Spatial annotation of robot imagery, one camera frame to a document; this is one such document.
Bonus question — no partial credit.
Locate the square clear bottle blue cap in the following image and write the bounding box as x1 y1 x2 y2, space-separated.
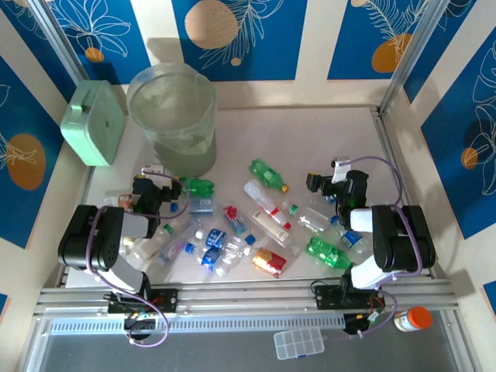
169 196 219 219

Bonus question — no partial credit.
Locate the clear bottle green cap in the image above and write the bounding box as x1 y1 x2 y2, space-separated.
281 199 332 236
130 222 175 261

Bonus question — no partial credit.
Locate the clear bottle red cap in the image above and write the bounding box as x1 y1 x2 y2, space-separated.
222 204 248 236

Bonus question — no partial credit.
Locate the red yellow label bottle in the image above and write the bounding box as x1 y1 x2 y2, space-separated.
251 246 288 280

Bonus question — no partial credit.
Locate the clear bin with bag liner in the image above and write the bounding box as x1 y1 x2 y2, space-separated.
126 63 218 178

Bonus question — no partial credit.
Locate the mint green plastic box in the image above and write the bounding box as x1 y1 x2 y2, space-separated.
60 80 127 167

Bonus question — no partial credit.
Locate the jar with orange lid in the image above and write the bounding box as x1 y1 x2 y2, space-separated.
394 305 433 333

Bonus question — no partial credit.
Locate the clear compartment organizer box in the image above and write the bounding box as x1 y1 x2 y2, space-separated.
273 326 325 360

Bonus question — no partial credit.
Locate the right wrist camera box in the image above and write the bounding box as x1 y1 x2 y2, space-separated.
330 156 353 184

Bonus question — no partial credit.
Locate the aluminium side rail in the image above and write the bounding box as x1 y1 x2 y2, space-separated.
370 106 439 280

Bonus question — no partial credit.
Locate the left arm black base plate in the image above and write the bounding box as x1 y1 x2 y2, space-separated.
107 287 179 315

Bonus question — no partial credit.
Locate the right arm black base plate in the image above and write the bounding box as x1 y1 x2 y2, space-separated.
312 284 388 311

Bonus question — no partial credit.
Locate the aluminium rail frame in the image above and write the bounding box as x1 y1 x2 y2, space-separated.
33 277 460 321

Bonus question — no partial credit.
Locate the slotted grey cable duct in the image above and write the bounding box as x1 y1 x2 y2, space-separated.
48 314 346 335

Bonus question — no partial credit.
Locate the aluminium frame post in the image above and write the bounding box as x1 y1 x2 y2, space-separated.
378 0 453 114
27 0 89 84

